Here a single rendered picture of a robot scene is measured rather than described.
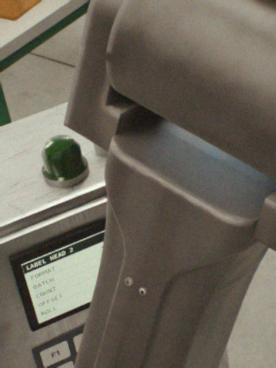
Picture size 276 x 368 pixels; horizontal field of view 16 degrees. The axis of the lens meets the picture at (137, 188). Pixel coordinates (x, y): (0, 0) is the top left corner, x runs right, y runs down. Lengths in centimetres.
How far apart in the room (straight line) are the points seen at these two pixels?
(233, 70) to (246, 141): 2
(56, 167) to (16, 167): 4
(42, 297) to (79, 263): 3
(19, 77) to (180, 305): 326
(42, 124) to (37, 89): 292
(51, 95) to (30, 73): 19
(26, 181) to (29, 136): 4
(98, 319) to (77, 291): 17
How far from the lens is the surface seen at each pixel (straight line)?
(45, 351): 57
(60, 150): 52
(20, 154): 56
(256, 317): 248
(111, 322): 37
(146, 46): 32
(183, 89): 31
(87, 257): 53
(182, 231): 33
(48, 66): 362
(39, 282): 53
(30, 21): 224
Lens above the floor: 179
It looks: 38 degrees down
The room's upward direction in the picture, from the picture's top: 10 degrees counter-clockwise
